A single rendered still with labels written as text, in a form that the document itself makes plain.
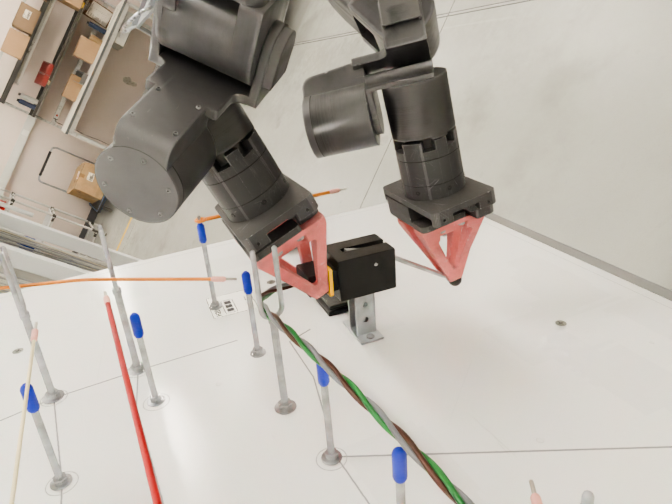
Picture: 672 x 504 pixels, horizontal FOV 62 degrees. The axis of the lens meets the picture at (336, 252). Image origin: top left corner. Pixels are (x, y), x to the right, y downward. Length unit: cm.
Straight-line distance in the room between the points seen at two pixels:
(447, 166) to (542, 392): 20
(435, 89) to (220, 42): 19
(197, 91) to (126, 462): 27
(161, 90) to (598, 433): 38
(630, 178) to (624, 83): 34
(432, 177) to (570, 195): 143
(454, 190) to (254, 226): 19
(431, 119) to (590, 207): 139
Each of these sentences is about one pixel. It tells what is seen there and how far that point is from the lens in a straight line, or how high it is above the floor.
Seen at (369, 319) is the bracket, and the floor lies 111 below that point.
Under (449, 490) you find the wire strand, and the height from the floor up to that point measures 123.
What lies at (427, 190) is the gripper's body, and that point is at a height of 113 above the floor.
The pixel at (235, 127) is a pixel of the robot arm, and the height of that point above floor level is 131.
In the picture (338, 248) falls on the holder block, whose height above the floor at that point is 117.
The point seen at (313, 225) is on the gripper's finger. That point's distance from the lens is 44.
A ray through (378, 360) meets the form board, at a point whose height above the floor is 111.
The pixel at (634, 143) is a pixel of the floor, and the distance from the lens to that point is 189.
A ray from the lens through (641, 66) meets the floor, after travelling 203.
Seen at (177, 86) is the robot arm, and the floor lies 136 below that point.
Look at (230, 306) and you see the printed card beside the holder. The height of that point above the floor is 118.
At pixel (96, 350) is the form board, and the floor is 130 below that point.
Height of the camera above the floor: 144
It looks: 32 degrees down
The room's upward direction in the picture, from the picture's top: 66 degrees counter-clockwise
